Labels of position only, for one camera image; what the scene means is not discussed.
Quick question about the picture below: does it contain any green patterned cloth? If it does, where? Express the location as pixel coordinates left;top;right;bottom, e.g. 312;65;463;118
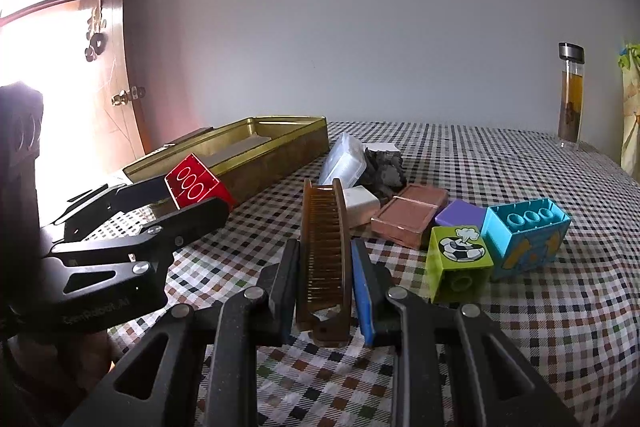
618;43;640;181

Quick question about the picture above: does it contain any teal toy brick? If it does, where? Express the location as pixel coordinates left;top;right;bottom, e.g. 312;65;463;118
480;198;572;281

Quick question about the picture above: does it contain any white small box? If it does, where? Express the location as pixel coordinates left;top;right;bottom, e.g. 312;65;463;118
363;142;400;154

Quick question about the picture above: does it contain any purple square block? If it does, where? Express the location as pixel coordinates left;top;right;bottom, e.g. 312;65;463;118
435;199;486;230

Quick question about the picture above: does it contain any person's left hand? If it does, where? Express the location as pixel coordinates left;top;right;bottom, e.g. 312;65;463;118
1;332;115;426

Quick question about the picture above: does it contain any white rectangular block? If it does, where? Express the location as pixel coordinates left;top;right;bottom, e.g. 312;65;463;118
343;185;381;229

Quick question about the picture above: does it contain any gold metal tin box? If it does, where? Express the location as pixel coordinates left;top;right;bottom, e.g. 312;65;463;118
122;116;329;202

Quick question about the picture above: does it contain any black lumpy object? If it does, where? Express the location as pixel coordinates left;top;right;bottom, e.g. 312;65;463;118
358;148;407;204

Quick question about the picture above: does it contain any brass door handle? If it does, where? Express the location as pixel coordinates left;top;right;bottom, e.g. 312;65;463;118
111;86;145;106

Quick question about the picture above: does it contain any clear plastic card case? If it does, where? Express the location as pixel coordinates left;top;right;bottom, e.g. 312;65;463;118
318;132;367;188

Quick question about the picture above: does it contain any checkered tablecloth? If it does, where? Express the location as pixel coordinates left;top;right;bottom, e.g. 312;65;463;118
81;120;640;427

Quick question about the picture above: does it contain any red toy brick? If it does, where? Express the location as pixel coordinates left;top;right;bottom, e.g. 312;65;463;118
164;154;235;211

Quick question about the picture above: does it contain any door hanging ornament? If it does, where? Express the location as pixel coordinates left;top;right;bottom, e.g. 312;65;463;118
85;0;107;62

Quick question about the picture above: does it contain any glass tea bottle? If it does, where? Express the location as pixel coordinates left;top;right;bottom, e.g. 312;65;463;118
558;42;585;147

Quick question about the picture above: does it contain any brown folding comb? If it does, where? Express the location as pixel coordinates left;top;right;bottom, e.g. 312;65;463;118
296;178;352;348

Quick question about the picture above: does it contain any green toy brick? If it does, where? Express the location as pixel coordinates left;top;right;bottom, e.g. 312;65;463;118
426;225;494;305

